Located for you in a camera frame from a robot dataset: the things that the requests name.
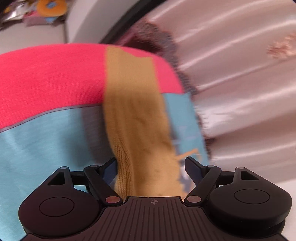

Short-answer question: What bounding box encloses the teal grey printed bedsheet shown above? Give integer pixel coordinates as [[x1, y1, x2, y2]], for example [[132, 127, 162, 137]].
[[0, 43, 210, 241]]

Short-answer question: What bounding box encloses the orange plush toy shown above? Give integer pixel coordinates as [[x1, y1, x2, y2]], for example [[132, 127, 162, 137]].
[[36, 0, 68, 18]]

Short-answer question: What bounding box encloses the pink satin curtain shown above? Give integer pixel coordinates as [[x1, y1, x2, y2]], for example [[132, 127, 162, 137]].
[[117, 1, 295, 182]]

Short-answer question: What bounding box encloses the mustard cable-knit sweater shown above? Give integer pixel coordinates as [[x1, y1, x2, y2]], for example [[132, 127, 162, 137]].
[[102, 46, 185, 201]]

